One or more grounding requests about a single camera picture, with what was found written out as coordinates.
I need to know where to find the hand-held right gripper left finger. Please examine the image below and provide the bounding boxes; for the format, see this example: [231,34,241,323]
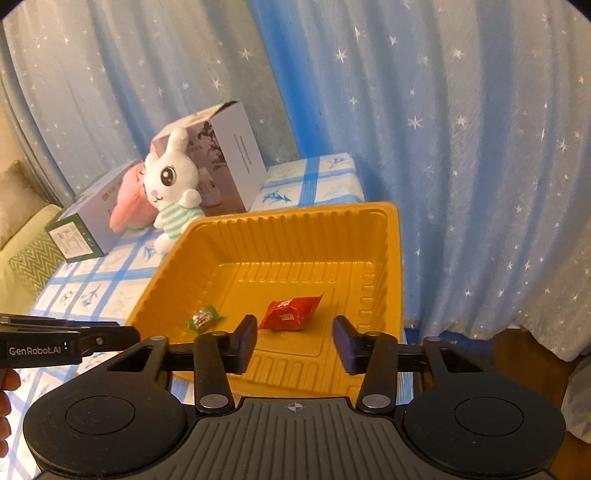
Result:
[95,315,258,416]

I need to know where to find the pale blue star-print curtain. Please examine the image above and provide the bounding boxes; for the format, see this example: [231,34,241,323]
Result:
[0,0,301,208]

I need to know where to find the flat white green-ended box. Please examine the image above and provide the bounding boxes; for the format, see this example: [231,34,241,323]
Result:
[45,159,145,264]

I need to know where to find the tall white cardboard box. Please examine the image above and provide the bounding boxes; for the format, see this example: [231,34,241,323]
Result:
[151,99,267,217]

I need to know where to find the light green sofa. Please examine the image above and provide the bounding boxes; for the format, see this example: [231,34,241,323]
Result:
[0,204,70,315]

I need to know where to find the green wrapped candy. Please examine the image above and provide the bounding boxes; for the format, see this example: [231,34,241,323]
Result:
[185,305,225,332]

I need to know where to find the red snack packet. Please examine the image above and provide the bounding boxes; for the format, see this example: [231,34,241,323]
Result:
[259,292,325,332]

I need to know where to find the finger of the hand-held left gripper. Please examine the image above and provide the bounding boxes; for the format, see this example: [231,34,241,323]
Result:
[0,314,122,330]
[78,326,140,356]

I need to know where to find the green zigzag cushion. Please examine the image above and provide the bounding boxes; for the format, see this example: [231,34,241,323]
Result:
[8,230,66,298]

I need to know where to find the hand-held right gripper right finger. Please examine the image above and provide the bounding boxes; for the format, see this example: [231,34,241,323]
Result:
[332,316,485,415]

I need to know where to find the pink plush toy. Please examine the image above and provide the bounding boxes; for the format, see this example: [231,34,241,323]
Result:
[109,161,158,232]

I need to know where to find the tan pillow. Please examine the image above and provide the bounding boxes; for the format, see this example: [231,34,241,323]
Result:
[0,161,48,250]

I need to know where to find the white bunny plush toy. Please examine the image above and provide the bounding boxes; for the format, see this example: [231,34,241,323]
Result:
[144,127,206,254]

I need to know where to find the person's left hand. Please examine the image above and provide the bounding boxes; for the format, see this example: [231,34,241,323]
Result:
[0,369,22,457]

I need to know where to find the grey cloth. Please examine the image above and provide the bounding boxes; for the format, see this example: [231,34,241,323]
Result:
[560,355,591,437]

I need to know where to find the orange plastic tray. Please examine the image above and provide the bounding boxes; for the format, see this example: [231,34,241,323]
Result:
[126,201,407,398]

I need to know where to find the bright blue star-print curtain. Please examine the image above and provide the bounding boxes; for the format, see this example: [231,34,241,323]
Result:
[247,0,591,343]

